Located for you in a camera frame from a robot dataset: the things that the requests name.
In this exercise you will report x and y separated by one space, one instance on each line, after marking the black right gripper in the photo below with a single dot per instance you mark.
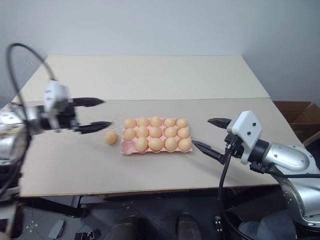
235 148

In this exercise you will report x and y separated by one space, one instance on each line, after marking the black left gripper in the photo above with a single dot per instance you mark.
71 117

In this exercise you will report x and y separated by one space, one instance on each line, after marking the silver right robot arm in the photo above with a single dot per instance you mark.
287 155

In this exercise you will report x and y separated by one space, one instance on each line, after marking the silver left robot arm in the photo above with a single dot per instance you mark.
8 142

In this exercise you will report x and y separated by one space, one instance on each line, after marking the brown egg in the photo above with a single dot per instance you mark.
155 144
183 133
155 132
141 144
170 132
110 136
155 121
171 144
129 134
181 123
184 144
143 121
130 123
142 131
169 122

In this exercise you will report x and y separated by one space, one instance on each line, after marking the pink egg tray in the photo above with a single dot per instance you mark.
127 148

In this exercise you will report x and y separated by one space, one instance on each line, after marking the brown cardboard box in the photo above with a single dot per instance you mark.
297 117

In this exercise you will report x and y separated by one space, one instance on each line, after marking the dark rounded shape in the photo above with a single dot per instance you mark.
188 226

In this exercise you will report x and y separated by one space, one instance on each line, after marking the grey blue cloth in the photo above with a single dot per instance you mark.
265 228

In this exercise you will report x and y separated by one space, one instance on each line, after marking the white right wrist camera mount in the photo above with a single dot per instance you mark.
246 130

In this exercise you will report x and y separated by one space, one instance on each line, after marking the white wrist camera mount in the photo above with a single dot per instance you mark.
53 92
246 130

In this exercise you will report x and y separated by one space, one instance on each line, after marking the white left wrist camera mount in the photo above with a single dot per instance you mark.
53 92

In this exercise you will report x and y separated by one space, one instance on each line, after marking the black table frame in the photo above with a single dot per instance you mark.
62 207

